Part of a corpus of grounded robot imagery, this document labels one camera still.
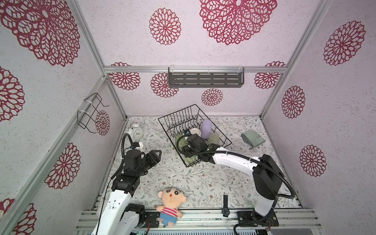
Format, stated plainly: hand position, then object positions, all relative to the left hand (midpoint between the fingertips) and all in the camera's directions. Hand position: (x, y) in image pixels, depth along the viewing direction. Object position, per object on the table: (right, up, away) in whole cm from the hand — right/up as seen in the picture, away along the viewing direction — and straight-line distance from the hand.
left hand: (158, 155), depth 77 cm
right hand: (+15, +6, +10) cm, 19 cm away
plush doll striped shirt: (+8, -20, -5) cm, 22 cm away
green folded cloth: (+63, +7, +28) cm, 70 cm away
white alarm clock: (-20, +12, +23) cm, 33 cm away
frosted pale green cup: (+33, +8, +20) cm, 39 cm away
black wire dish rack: (+10, +17, +32) cm, 37 cm away
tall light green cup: (+17, -6, +15) cm, 23 cm away
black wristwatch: (+35, -29, -1) cm, 46 cm away
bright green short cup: (+13, +8, -4) cm, 15 cm away
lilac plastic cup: (+28, +14, +21) cm, 37 cm away
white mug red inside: (+21, +13, +21) cm, 32 cm away
